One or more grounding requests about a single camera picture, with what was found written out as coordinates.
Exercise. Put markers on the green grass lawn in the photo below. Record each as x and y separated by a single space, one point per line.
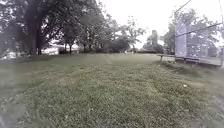
110 90

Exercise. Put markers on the row of trees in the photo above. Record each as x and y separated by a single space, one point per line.
80 30

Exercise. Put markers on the bench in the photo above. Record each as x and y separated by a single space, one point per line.
165 56

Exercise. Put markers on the pale litter piece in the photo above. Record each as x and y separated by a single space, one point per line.
185 85

